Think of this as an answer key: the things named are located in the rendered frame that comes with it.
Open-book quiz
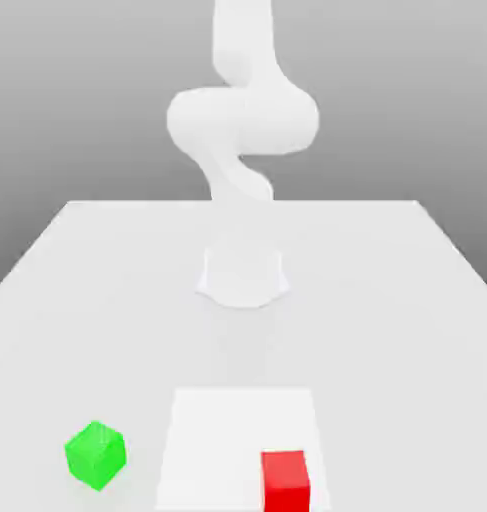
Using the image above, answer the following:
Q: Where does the small green cube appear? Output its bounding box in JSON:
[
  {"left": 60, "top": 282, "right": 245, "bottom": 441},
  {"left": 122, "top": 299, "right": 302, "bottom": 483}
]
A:
[{"left": 63, "top": 420, "right": 128, "bottom": 493}]

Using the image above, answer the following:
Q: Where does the small red cube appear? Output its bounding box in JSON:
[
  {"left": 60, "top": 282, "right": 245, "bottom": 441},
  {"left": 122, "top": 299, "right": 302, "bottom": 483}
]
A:
[{"left": 260, "top": 450, "right": 311, "bottom": 512}]

